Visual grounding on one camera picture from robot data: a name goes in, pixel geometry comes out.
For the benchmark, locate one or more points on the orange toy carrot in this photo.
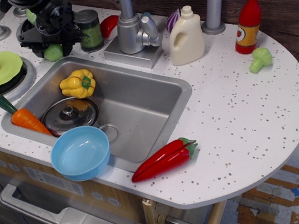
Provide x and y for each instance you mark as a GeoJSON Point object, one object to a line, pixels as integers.
{"type": "Point", "coordinates": [23, 117]}

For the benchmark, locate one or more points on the yellow toy bell pepper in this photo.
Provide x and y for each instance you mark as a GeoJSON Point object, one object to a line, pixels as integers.
{"type": "Point", "coordinates": [79, 84]}

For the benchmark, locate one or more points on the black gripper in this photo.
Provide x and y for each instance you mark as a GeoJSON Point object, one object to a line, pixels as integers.
{"type": "Point", "coordinates": [38, 42]}

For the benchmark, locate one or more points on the stainless steel sink basin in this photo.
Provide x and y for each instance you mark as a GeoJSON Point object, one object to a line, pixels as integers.
{"type": "Point", "coordinates": [137, 111]}

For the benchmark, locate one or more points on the green toy broccoli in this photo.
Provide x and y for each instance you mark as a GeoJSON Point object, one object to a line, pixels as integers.
{"type": "Point", "coordinates": [261, 57]}

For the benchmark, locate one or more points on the purple toy onion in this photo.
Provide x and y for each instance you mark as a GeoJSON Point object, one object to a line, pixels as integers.
{"type": "Point", "coordinates": [172, 19]}

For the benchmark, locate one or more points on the green toy pear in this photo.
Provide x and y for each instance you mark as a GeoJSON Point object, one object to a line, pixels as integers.
{"type": "Point", "coordinates": [54, 52]}

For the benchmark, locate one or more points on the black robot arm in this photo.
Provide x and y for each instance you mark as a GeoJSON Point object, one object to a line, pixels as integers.
{"type": "Point", "coordinates": [55, 24]}

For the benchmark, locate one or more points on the silver pot with lid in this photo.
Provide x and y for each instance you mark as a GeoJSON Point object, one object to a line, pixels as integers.
{"type": "Point", "coordinates": [70, 113]}

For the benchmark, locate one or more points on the light blue plastic bowl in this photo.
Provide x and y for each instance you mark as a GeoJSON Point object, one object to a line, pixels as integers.
{"type": "Point", "coordinates": [81, 153]}

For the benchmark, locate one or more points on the red toy ketchup bottle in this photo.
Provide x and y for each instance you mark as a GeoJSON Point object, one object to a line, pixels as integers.
{"type": "Point", "coordinates": [248, 27]}

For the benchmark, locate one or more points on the wooden cabinet leg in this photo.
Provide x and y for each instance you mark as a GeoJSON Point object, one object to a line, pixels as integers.
{"type": "Point", "coordinates": [216, 213]}

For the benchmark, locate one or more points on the red toy chili pepper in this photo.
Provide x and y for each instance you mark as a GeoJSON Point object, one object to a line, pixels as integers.
{"type": "Point", "coordinates": [171, 156]}

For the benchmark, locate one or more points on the left front stove burner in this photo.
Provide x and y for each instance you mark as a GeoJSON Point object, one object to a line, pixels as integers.
{"type": "Point", "coordinates": [23, 86]}

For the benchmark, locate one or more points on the cream toy detergent bottle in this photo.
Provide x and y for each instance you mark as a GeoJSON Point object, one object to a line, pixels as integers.
{"type": "Point", "coordinates": [186, 40]}

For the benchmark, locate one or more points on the green labelled toy can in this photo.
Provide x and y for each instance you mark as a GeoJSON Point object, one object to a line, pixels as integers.
{"type": "Point", "coordinates": [88, 22]}

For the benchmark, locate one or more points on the green toy cabbage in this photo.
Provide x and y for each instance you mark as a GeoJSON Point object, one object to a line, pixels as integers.
{"type": "Point", "coordinates": [31, 17]}

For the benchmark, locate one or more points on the red toy pepper piece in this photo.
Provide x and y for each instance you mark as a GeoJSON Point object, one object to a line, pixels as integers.
{"type": "Point", "coordinates": [108, 25]}

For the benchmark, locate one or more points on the silver toy faucet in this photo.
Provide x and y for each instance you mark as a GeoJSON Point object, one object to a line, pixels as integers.
{"type": "Point", "coordinates": [138, 42]}

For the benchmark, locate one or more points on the grey vertical pole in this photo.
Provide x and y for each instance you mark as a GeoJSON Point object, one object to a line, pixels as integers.
{"type": "Point", "coordinates": [213, 24]}

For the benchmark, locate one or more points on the silver stove knob rear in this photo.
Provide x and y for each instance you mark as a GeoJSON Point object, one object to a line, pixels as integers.
{"type": "Point", "coordinates": [19, 12]}

